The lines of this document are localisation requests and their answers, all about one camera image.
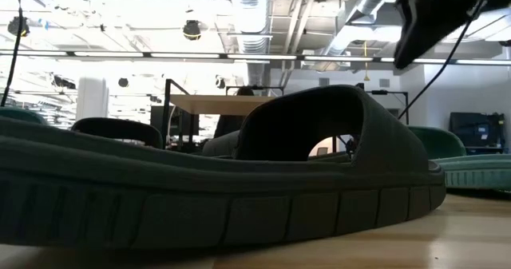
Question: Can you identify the black rubber slide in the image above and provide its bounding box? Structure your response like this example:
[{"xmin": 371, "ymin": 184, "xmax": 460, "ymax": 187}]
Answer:
[
  {"xmin": 70, "ymin": 117, "xmax": 164, "ymax": 149},
  {"xmin": 201, "ymin": 129, "xmax": 241, "ymax": 157},
  {"xmin": 0, "ymin": 84, "xmax": 447, "ymax": 249}
]

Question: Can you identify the black metal wood shelf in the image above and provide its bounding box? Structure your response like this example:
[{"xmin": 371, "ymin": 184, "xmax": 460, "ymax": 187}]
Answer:
[{"xmin": 161, "ymin": 78, "xmax": 365, "ymax": 158}]

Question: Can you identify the blue media cabinet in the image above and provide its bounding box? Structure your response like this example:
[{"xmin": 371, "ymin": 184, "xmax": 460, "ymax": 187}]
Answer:
[{"xmin": 465, "ymin": 145, "xmax": 508, "ymax": 155}]

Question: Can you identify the person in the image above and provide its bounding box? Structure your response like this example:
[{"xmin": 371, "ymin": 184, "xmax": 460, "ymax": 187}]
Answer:
[{"xmin": 212, "ymin": 85, "xmax": 256, "ymax": 139}]

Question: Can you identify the black hanging ceiling lamp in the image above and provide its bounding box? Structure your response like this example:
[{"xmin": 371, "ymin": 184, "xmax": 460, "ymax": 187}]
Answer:
[
  {"xmin": 6, "ymin": 16, "xmax": 31, "ymax": 38},
  {"xmin": 182, "ymin": 19, "xmax": 202, "ymax": 42}
]

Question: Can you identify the long ceiling light strip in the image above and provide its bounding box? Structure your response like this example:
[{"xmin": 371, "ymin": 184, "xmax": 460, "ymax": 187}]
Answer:
[{"xmin": 0, "ymin": 49, "xmax": 511, "ymax": 66}]

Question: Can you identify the white room pillar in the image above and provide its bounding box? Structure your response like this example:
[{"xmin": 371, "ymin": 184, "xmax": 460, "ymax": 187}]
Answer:
[{"xmin": 75, "ymin": 77, "xmax": 109, "ymax": 122}]

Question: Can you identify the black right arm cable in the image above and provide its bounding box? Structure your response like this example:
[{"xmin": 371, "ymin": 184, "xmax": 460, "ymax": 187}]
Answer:
[{"xmin": 398, "ymin": 0, "xmax": 489, "ymax": 121}]

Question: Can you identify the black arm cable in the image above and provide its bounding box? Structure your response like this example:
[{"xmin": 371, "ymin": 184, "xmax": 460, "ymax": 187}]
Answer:
[
  {"xmin": 398, "ymin": 0, "xmax": 489, "ymax": 121},
  {"xmin": 0, "ymin": 0, "xmax": 23, "ymax": 107}
]

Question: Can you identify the yellow hanging cord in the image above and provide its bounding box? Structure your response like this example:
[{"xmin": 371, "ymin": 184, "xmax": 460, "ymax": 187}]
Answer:
[{"xmin": 362, "ymin": 40, "xmax": 370, "ymax": 81}]

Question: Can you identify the black metal stand frame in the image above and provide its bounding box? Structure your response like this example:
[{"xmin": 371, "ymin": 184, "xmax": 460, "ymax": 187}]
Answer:
[{"xmin": 366, "ymin": 89, "xmax": 410, "ymax": 125}]

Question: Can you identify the black wall television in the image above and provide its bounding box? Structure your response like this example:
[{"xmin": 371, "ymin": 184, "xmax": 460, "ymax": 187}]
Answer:
[{"xmin": 449, "ymin": 111, "xmax": 506, "ymax": 148}]

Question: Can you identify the corrugated silver air duct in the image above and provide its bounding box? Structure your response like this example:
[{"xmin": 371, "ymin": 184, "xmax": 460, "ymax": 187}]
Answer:
[{"xmin": 227, "ymin": 0, "xmax": 276, "ymax": 87}]

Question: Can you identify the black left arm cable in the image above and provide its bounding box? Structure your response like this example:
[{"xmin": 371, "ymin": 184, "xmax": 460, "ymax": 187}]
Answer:
[{"xmin": 0, "ymin": 0, "xmax": 23, "ymax": 107}]

